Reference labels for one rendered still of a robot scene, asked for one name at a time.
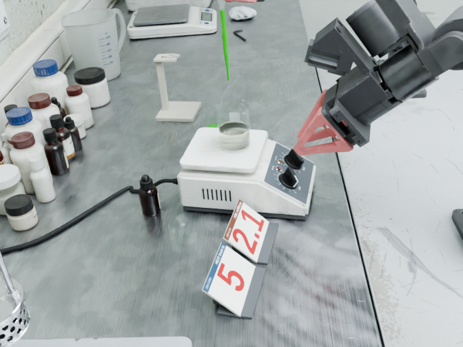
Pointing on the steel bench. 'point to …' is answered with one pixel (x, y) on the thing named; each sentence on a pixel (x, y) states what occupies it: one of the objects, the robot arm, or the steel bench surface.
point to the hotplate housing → (240, 191)
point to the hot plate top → (245, 159)
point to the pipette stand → (189, 109)
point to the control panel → (304, 173)
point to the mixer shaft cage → (12, 308)
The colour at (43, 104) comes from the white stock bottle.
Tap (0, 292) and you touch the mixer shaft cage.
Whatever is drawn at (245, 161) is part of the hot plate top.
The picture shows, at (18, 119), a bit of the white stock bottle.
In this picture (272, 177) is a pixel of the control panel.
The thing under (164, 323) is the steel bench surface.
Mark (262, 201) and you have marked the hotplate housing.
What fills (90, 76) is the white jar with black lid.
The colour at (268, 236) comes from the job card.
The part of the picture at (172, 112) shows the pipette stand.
